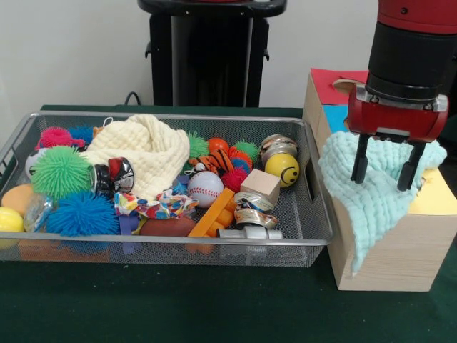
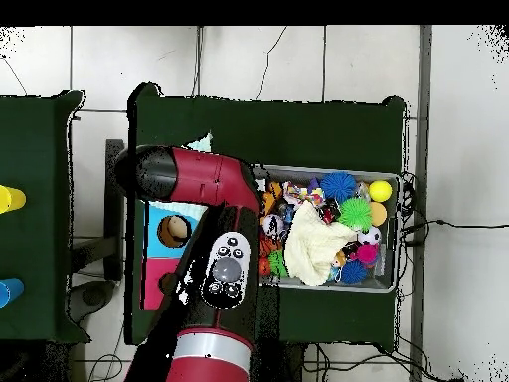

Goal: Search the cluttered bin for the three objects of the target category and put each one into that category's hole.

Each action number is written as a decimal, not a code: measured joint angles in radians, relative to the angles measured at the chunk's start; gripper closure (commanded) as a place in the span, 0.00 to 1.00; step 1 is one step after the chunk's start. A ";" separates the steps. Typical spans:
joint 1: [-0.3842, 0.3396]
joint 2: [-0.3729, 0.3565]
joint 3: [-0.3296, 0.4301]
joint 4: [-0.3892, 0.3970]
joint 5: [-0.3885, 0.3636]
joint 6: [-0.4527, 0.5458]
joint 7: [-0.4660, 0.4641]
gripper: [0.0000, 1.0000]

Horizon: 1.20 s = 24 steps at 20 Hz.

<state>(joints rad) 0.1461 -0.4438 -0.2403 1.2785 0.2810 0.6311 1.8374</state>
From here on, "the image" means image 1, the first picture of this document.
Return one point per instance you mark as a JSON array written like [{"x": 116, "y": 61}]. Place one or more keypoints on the white baseball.
[{"x": 205, "y": 189}]

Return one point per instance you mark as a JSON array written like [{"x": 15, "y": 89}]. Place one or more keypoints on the large blue spiky ball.
[{"x": 82, "y": 214}]

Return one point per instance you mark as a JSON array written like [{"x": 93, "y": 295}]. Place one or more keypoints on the wooden cube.
[{"x": 258, "y": 186}]

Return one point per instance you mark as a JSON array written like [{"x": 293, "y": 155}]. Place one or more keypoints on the yellow smiley ball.
[{"x": 282, "y": 170}]

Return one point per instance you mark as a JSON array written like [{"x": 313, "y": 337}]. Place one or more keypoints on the wooden box with three holes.
[{"x": 392, "y": 257}]

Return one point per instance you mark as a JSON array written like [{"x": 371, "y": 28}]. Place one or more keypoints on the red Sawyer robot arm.
[{"x": 410, "y": 53}]

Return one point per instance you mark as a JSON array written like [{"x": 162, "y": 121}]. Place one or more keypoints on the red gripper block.
[{"x": 392, "y": 119}]

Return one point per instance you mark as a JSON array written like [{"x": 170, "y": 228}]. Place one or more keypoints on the orange plastic comb block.
[{"x": 210, "y": 214}]

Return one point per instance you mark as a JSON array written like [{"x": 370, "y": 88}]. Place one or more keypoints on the plain yellow ball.
[{"x": 10, "y": 221}]

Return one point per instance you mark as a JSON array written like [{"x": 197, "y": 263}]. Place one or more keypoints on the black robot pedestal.
[{"x": 214, "y": 53}]

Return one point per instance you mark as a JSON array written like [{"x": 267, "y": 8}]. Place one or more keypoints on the light blue waffle cloth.
[{"x": 375, "y": 200}]

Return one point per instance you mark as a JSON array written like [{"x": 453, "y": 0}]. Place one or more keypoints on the shallow metal mesh bin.
[{"x": 160, "y": 253}]

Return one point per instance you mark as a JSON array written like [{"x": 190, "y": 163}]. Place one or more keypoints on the colourful patterned cloth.
[{"x": 157, "y": 207}]

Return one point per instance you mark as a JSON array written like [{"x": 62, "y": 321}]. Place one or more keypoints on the large green spiky ball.
[{"x": 59, "y": 171}]

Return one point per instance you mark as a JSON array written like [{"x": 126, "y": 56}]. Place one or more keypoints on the dark green tablecloth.
[{"x": 178, "y": 303}]

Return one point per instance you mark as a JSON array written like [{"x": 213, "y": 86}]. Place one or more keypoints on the cream waffle cloth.
[{"x": 143, "y": 150}]

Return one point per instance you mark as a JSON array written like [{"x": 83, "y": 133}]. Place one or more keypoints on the crushed black red can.
[{"x": 114, "y": 177}]

